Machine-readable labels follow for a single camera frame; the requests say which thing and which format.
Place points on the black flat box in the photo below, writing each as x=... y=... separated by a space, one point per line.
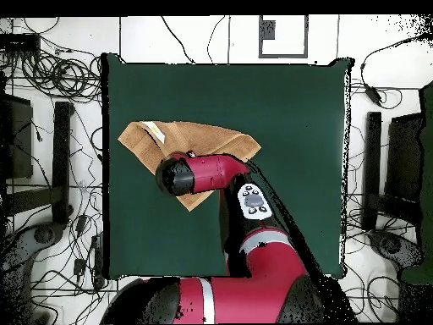
x=20 y=43

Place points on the tan terry towel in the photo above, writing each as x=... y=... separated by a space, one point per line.
x=203 y=138

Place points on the black stand frame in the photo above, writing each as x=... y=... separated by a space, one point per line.
x=61 y=152
x=372 y=152

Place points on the black power adapter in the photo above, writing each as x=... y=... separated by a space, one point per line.
x=373 y=95

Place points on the small black adapter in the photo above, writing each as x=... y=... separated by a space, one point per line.
x=80 y=266
x=81 y=223

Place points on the large black case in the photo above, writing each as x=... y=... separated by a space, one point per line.
x=404 y=159
x=17 y=135

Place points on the dark green table cloth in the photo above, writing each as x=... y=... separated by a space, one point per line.
x=287 y=135

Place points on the grey square frame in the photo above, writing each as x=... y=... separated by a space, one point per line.
x=283 y=55

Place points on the black power strip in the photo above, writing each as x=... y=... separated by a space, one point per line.
x=98 y=260

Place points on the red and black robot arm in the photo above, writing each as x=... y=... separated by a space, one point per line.
x=270 y=271

